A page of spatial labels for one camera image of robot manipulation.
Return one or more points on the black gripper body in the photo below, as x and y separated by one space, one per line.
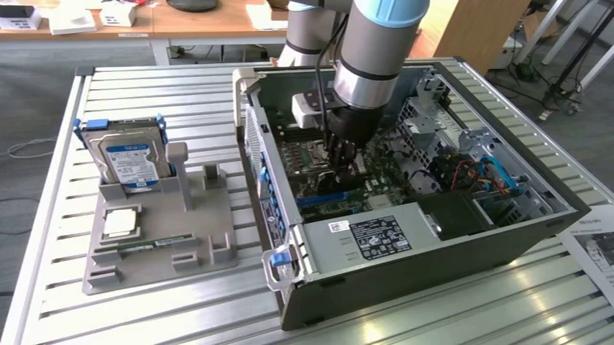
357 124

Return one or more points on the black Nvidia graphics card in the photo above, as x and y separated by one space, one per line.
332 187

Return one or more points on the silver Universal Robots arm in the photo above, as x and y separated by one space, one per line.
380 54

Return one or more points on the green motherboard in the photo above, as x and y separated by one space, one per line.
389 158

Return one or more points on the blue expansion slot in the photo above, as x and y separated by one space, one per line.
326 198

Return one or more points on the silver chipset heatsink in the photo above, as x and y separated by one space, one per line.
380 203

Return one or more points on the grey power supply unit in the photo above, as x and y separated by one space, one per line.
326 248

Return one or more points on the black plastic shroud box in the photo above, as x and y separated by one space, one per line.
456 215

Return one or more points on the blue case latch tab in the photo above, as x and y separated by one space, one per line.
280 259

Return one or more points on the white device box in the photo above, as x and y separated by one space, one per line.
507 54

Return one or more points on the black open PC case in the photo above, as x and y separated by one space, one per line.
432 280

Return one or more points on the wooden top desk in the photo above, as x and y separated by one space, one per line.
216 21
29 34

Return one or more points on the grey parts rack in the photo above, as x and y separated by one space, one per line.
158 230

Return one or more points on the black tripod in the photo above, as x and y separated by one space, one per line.
557 90

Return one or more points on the hard disk with blue carrier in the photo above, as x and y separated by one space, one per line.
125 158

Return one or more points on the dark round object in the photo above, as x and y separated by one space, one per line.
192 5

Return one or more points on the bare silver CPU chip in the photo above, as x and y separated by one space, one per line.
119 223

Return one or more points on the printed paper sheet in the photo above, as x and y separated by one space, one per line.
592 230

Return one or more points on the small white box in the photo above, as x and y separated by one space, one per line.
115 18

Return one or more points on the white carton box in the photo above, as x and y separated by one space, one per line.
73 25

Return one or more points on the black and white box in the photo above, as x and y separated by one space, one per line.
19 23

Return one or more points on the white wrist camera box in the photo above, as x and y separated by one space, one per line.
308 111

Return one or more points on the white table frame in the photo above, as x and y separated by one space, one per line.
555 52

